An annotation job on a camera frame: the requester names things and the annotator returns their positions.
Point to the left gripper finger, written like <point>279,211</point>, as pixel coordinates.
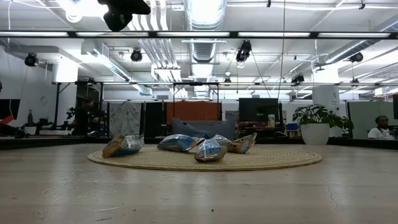
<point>140,7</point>

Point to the light blue granola bar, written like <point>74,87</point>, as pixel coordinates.
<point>177,143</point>
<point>211,151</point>

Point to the orange teal granola bar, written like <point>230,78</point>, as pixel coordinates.
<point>119,149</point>

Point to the tan white chip bag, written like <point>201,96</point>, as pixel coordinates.
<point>242,144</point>

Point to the black ceiling spotlight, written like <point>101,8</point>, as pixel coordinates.
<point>31,59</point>
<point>244,51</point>
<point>298,78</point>
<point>356,57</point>
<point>136,55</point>

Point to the black partition panel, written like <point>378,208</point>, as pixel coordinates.
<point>154,118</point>

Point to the grey patterned panel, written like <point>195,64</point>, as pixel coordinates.
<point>124,118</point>

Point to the orange partition panel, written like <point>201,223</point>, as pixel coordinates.
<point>192,110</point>

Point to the person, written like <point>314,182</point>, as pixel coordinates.
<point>381,132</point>
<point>87,118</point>

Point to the grey plastic bin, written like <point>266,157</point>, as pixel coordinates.
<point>214,127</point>

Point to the dark bottle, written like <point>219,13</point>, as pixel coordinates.
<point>30,118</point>

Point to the black computer monitor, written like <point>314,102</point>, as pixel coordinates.
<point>9,107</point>
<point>258,109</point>
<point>395,105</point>

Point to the small white pot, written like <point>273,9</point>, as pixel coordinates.
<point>30,130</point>

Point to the white container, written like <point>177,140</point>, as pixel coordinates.
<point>271,120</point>

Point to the small blue box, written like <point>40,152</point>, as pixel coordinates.
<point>292,126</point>

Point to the round woven straw placemat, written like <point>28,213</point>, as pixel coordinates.
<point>280,158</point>

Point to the potted plant white pot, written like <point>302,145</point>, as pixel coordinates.
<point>314,133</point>

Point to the grey partition panel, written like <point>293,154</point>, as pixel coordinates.
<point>363,118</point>

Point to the silver ventilation duct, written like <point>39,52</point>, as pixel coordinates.
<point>203,53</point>

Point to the black metal rig frame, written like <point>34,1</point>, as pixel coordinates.
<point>58,102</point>
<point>196,83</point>

